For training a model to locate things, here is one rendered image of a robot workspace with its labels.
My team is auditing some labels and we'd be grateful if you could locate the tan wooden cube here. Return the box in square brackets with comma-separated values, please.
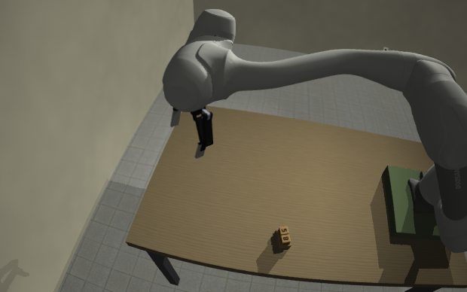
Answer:
[278, 227, 288, 237]
[279, 235, 291, 246]

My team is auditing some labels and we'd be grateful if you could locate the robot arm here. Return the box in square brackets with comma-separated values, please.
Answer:
[163, 9, 467, 253]

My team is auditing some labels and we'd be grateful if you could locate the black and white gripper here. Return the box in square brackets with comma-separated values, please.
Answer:
[170, 107, 213, 159]

